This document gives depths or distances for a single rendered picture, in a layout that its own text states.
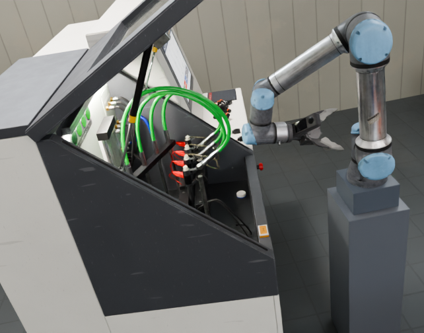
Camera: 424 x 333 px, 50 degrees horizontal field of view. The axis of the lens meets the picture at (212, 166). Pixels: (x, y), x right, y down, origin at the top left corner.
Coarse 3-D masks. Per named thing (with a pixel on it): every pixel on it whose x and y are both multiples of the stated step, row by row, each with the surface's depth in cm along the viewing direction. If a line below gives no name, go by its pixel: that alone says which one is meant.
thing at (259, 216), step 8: (248, 160) 192; (248, 168) 186; (256, 168) 185; (248, 176) 181; (256, 176) 179; (248, 184) 176; (256, 184) 175; (256, 192) 170; (256, 200) 166; (256, 208) 161; (264, 208) 161; (256, 216) 158; (264, 216) 157; (256, 224) 154; (264, 224) 153; (256, 232) 150; (264, 240) 146; (272, 248) 142
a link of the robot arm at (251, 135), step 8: (248, 128) 154; (256, 128) 153; (264, 128) 152; (272, 128) 155; (248, 136) 153; (256, 136) 154; (264, 136) 154; (272, 136) 155; (248, 144) 156; (256, 144) 156
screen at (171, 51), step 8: (168, 32) 219; (160, 48) 189; (168, 48) 205; (176, 48) 225; (168, 56) 198; (176, 56) 217; (168, 64) 193; (176, 64) 210; (184, 64) 231; (176, 72) 203; (184, 72) 223; (176, 80) 197; (184, 80) 215; (192, 80) 238; (184, 88) 208; (192, 88) 229
